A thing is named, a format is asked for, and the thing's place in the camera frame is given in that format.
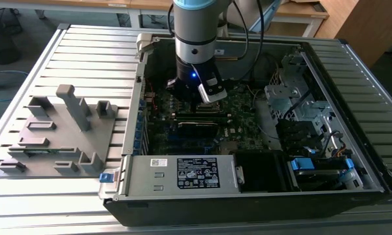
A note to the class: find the green RAM stick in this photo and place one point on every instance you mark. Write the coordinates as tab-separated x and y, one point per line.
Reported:
40	151

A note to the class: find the silver metal disk bay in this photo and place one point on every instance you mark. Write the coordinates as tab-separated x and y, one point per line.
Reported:
277	94

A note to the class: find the narrow blue carrier tab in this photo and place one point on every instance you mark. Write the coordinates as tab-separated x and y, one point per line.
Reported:
348	163

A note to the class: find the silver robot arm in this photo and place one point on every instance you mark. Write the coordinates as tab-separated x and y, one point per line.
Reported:
196	29

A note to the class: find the black wrist camera block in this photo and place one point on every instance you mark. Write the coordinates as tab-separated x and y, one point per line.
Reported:
172	85

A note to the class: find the wide blue carrier tab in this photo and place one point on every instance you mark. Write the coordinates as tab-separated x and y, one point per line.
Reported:
301	164

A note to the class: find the grey chipset heat sink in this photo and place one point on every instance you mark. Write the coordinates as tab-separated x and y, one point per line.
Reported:
229	146

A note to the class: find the wooden cabinet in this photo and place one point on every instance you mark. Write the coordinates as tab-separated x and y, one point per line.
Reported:
362	24

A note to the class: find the silver power supply unit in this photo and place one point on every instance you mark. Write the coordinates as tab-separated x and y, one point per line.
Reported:
169	178

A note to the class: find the open black PC case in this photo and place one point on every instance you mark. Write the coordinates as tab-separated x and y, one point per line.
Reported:
248	213

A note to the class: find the black waste bin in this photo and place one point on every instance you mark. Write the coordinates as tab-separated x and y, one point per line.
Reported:
4	56

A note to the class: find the CPU socket metal frame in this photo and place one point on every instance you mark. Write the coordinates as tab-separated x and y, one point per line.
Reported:
217	109

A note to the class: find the grey parts rack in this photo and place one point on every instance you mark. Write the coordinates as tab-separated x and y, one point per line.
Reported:
65	137

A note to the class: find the small graphics card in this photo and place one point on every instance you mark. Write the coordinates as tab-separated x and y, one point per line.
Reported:
197	131

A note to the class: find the green motherboard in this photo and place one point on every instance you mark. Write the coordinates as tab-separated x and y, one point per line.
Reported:
244	122

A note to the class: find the wooden desk white frame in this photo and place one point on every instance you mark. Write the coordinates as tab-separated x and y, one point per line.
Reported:
84	3
316	14

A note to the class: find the black RAM slot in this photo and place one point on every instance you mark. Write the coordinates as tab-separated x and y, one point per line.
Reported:
198	115
198	112
198	120

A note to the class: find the blue plastic latch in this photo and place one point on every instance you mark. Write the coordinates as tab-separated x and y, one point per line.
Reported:
105	178

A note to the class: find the grey case latch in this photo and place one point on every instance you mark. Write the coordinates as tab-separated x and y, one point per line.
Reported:
142	41

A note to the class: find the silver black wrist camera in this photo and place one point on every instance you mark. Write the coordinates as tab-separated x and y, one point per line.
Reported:
212	94

